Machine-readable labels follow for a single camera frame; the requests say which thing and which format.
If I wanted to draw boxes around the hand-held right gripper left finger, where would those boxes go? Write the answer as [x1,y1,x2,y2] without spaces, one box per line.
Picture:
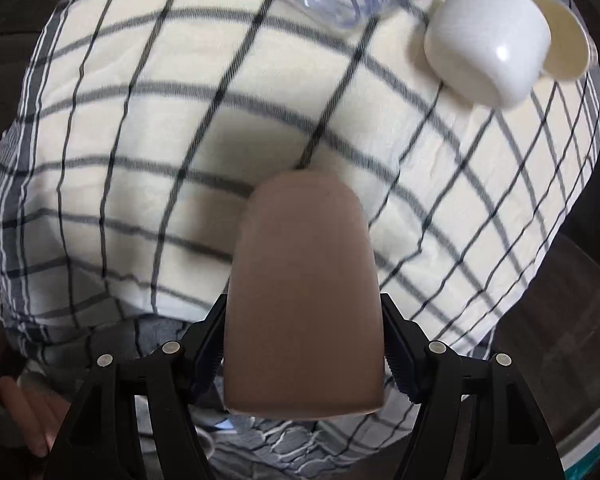
[44,292,229,480]

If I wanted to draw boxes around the person's left hand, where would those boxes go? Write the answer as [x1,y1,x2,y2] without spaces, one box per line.
[0,372,71,458]

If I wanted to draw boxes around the white cup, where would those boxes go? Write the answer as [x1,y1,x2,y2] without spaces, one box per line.
[423,0,552,110]

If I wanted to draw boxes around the checked white cloth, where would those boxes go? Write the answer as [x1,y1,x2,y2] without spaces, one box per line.
[0,0,600,466]

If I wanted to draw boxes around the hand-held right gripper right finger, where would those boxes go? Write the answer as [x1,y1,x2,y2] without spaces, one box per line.
[380,293,567,480]

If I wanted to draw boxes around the brown cup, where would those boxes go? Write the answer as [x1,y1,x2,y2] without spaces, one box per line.
[223,170,385,417]

